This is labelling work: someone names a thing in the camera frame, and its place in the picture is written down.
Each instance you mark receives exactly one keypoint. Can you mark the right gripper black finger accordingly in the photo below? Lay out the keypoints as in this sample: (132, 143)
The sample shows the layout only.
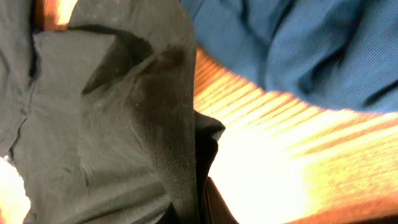
(215, 210)

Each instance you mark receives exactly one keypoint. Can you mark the black shorts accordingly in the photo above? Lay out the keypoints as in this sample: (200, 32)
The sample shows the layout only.
(99, 120)

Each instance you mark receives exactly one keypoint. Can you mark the dark blue garment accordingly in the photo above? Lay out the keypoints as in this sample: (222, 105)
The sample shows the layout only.
(335, 54)

